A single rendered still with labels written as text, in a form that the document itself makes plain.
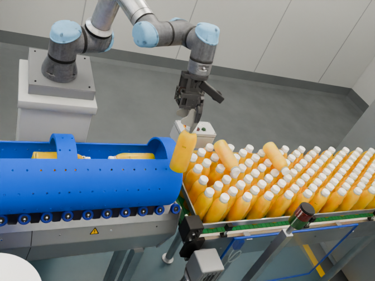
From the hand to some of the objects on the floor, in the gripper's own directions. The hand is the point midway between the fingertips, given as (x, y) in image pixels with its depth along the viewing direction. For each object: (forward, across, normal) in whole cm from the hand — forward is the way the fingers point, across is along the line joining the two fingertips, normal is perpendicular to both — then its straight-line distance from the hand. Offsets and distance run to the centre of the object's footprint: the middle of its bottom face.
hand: (191, 126), depth 132 cm
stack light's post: (+147, -4, +37) cm, 152 cm away
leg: (+139, -27, -11) cm, 142 cm away
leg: (+136, -41, -12) cm, 143 cm away
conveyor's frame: (+144, -46, +80) cm, 171 cm away
